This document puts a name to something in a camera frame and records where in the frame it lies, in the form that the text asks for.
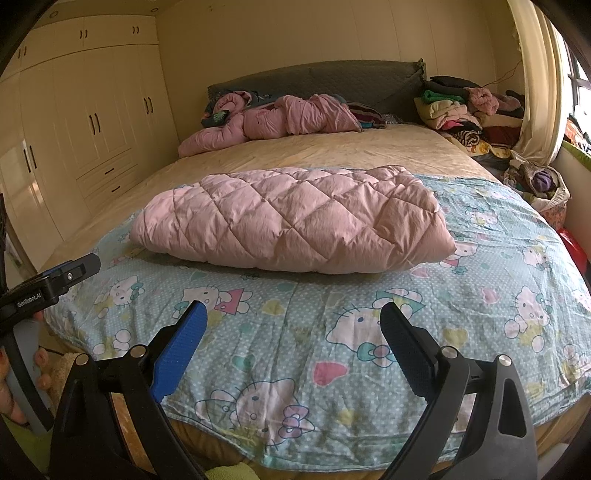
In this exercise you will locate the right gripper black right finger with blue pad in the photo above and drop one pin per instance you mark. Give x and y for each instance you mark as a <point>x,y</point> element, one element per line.
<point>499,440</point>

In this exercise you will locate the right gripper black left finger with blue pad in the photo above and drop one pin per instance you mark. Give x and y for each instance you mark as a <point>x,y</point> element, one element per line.
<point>87,440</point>

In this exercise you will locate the light pink quilted jacket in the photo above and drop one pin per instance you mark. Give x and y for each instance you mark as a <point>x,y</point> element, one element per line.
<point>330,221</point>

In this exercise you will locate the green sleeve forearm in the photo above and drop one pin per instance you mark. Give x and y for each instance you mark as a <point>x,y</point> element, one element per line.
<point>24,455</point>

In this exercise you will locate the bag stuffed with clothes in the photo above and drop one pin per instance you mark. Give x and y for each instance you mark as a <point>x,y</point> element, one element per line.
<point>543,188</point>

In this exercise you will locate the pile of mixed clothes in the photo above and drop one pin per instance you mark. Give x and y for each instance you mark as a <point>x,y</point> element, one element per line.
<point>483,124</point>

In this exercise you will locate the striped folded clothes at headboard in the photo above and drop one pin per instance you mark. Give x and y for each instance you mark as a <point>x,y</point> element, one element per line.
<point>369,118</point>

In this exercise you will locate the person's left hand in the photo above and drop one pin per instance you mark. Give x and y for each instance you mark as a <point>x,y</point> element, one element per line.
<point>9,406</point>

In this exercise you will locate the red plastic item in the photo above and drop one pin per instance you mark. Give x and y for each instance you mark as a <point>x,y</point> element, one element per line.
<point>575,250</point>

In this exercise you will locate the blue Hello Kitty blanket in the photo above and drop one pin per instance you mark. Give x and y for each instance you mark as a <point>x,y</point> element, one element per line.
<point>293,372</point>

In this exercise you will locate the cream built-in wardrobe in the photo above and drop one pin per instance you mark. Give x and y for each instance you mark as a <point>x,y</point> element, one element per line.
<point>85,116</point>

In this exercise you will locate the beige bed mattress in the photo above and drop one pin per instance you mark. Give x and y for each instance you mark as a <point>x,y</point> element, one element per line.
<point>417,148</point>

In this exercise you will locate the darker pink puffer jacket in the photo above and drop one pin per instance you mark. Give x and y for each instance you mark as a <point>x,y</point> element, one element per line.
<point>241,116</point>

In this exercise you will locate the dark grey headboard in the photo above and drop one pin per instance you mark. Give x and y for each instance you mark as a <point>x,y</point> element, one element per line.
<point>389,87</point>

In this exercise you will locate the cream curtain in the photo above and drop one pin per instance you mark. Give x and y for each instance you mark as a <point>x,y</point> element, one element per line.
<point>547,86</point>

